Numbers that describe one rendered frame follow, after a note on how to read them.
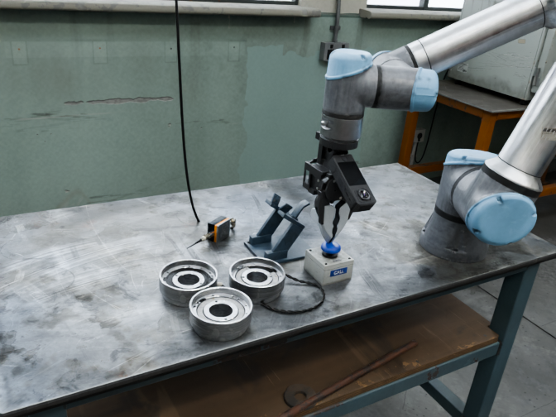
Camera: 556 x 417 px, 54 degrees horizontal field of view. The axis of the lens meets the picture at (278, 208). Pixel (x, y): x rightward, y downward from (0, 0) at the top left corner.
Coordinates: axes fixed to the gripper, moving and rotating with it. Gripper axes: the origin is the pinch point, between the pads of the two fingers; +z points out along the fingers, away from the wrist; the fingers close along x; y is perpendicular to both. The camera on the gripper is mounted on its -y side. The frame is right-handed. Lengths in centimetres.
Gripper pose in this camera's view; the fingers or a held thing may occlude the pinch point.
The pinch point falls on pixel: (332, 237)
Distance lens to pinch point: 107.1
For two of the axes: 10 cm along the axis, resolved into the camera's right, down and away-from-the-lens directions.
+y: -4.9, -4.1, 7.7
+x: -8.7, 1.4, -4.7
